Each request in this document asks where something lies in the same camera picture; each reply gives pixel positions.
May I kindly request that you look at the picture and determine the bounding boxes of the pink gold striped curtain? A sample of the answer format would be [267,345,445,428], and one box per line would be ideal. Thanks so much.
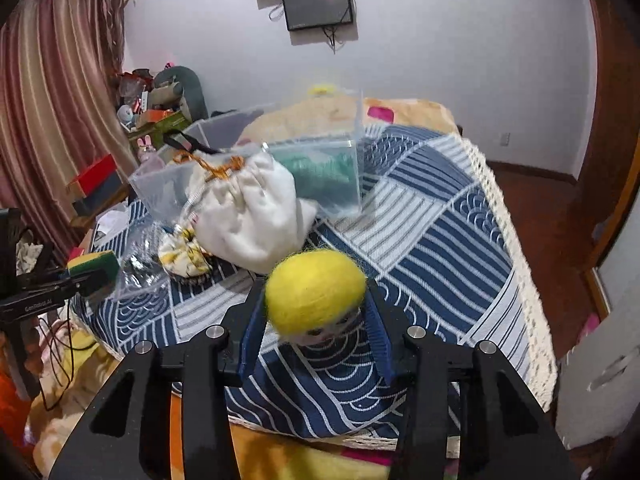
[1,0,136,260]

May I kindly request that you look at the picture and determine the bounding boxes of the yellow chair back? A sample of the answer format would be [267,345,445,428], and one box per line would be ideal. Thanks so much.
[308,84,336,98]

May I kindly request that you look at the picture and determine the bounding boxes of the green knitted sock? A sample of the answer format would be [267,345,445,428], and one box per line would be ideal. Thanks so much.
[274,153,357,203]

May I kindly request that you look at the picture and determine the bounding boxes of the brown wooden door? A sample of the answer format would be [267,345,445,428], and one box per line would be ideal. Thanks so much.
[578,0,639,271]

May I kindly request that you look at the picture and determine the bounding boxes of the yellow felt ball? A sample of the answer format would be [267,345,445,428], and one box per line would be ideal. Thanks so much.
[264,249,367,338]

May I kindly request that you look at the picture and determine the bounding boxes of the red shoe box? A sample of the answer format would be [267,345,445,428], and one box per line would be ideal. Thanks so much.
[65,154,117,202]

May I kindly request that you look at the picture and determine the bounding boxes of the small wall monitor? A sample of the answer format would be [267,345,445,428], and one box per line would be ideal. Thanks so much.
[282,0,354,32]

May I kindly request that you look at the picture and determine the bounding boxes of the beige fleece blanket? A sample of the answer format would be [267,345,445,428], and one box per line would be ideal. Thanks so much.
[235,94,461,146]

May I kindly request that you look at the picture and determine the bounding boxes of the yellow green scrubbing sponge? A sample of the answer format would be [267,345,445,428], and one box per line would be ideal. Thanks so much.
[67,250,119,284]

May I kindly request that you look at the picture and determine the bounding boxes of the white drawstring pouch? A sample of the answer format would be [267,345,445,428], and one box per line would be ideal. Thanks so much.
[175,151,318,274]

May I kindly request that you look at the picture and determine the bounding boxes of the white wall socket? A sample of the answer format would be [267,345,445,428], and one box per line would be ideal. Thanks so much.
[500,132,511,146]

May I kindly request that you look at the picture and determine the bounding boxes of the white black-trimmed eye mask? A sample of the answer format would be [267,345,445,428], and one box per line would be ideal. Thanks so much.
[163,129,221,155]

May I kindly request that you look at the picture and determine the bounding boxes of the floral yellow scrunchie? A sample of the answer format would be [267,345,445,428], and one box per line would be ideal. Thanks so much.
[157,226,212,281]

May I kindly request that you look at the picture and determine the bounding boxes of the grey green plush toy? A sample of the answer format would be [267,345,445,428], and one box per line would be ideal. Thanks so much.
[149,65,209,122]

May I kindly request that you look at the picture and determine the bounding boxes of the pink rabbit plush toy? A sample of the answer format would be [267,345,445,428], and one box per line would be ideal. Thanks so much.
[137,134,164,167]

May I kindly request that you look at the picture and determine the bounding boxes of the green cardboard box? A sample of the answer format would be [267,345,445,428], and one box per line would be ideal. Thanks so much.
[127,112,192,154]

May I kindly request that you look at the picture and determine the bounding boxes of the clear plastic storage box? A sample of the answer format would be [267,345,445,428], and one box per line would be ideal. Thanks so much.
[128,89,364,223]

